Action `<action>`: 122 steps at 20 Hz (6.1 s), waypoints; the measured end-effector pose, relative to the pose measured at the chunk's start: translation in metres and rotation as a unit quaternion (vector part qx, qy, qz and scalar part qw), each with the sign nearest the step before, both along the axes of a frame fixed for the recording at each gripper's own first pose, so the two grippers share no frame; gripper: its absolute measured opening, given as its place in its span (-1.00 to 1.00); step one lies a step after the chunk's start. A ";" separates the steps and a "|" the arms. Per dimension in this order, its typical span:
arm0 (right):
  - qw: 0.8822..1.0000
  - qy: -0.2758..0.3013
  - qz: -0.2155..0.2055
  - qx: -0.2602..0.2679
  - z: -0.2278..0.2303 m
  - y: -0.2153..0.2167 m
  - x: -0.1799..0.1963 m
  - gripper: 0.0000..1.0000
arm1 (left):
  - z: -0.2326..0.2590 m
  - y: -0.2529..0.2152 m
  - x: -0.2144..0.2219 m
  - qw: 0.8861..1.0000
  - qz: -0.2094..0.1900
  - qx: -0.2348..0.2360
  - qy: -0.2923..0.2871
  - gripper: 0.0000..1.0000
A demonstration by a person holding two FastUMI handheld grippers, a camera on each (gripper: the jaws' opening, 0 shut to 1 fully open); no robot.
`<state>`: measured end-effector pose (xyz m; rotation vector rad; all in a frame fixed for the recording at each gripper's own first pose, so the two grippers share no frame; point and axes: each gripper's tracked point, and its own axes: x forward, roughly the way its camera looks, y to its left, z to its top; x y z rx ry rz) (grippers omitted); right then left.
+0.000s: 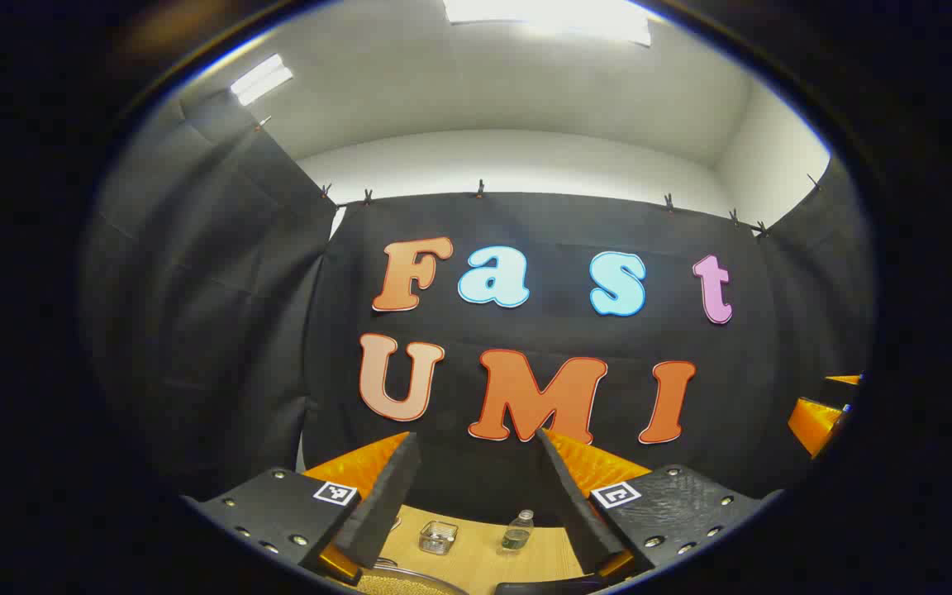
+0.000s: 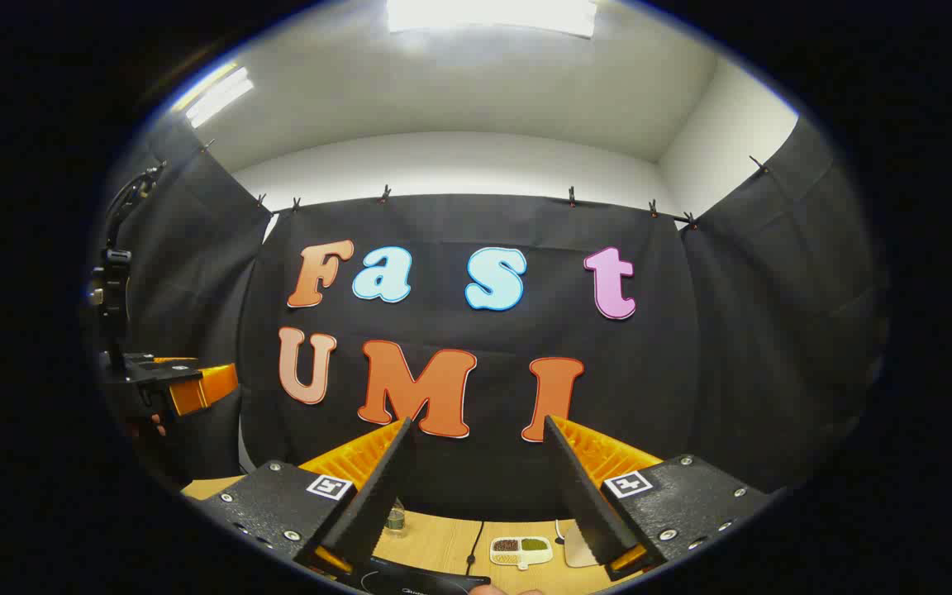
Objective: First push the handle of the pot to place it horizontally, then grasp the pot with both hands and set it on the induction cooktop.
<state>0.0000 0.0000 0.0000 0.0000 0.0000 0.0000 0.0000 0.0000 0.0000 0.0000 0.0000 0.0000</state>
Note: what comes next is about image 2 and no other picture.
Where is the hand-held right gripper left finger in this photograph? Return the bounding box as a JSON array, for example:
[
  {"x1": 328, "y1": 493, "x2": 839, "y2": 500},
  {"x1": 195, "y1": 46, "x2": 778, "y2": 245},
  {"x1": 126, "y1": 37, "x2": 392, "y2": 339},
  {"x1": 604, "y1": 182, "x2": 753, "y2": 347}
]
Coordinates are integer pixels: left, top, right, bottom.
[{"x1": 199, "y1": 417, "x2": 416, "y2": 579}]

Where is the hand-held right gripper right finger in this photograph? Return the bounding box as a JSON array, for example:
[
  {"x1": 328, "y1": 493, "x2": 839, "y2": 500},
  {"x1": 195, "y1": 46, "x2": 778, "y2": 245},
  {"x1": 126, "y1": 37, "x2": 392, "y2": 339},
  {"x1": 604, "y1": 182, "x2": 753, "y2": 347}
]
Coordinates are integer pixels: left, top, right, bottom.
[{"x1": 542, "y1": 415, "x2": 774, "y2": 583}]

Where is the black induction cooktop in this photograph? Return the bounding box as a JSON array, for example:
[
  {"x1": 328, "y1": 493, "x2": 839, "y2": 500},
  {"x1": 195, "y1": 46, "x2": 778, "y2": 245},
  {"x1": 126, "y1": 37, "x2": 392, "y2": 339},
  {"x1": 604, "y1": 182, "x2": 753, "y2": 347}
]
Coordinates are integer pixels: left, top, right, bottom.
[{"x1": 344, "y1": 555, "x2": 493, "y2": 595}]

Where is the white toaster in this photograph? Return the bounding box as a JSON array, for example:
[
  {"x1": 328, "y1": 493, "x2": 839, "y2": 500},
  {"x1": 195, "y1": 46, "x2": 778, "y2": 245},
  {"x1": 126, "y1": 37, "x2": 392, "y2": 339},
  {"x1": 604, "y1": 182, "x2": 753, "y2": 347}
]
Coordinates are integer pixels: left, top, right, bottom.
[{"x1": 563, "y1": 521, "x2": 602, "y2": 569}]

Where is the white divided bean dish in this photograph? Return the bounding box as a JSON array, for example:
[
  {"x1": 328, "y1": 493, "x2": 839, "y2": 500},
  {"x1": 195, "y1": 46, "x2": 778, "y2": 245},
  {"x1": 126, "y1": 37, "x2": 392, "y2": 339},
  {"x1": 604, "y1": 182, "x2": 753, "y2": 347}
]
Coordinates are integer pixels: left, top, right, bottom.
[{"x1": 489, "y1": 535, "x2": 555, "y2": 572}]

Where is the narrow ceiling light panel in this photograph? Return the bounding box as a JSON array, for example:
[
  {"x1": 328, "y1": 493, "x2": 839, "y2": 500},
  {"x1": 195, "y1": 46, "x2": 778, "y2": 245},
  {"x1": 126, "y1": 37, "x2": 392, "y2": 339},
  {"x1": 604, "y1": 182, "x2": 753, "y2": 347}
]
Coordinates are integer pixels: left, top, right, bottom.
[{"x1": 170, "y1": 64, "x2": 256, "y2": 130}]

